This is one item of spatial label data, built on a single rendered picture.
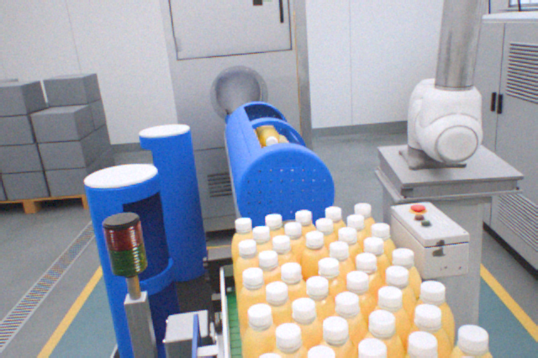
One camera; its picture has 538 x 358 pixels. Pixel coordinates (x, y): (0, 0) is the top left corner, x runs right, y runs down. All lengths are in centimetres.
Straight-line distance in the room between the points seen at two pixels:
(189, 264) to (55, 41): 454
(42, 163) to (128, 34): 233
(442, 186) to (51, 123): 385
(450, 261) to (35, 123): 421
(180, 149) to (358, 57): 415
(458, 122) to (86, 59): 582
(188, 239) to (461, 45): 192
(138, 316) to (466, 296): 120
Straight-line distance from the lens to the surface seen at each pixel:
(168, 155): 268
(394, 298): 86
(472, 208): 170
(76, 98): 513
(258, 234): 111
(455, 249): 114
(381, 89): 660
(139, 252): 91
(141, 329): 99
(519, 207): 327
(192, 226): 284
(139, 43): 658
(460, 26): 142
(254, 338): 84
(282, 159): 134
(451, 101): 142
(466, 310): 187
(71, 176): 491
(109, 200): 192
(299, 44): 272
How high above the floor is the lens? 157
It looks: 18 degrees down
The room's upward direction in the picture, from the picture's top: 5 degrees counter-clockwise
